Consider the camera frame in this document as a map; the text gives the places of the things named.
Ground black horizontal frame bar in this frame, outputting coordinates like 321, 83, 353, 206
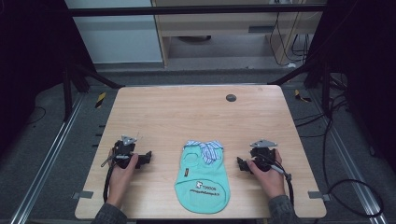
67, 3, 328, 18

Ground white cabinet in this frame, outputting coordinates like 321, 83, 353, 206
64, 0, 164, 64

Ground grey metal table bracket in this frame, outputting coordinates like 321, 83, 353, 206
307, 190, 332, 203
71, 190, 94, 201

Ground black metal stand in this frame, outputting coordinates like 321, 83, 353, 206
267, 59, 347, 119
61, 61, 126, 123

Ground person's left hand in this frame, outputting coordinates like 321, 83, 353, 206
106, 148, 140, 209

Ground teal pet shirt striped collar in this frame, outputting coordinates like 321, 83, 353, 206
174, 139, 232, 216

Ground black cables under desk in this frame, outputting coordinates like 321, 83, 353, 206
268, 11, 313, 68

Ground person's right hand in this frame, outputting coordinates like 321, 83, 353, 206
247, 148, 286, 200

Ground light wooden desk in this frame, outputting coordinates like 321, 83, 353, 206
150, 0, 327, 67

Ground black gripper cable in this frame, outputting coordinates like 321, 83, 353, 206
102, 160, 116, 203
270, 163, 295, 207

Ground dark curtain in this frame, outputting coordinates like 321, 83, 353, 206
307, 0, 396, 175
0, 0, 97, 157

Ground yellow black striped tape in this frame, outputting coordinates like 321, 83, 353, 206
94, 91, 107, 109
293, 89, 313, 104

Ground black floor cable loop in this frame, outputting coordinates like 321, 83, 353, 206
293, 91, 385, 218

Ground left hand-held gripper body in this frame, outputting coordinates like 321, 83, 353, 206
100, 134, 145, 170

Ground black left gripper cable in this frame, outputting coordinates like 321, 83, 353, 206
102, 160, 116, 203

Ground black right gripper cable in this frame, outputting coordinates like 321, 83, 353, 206
270, 163, 295, 207

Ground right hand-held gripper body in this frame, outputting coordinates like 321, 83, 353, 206
246, 139, 293, 182

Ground aluminium floor rail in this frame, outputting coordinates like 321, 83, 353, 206
8, 92, 86, 224
307, 90, 389, 224

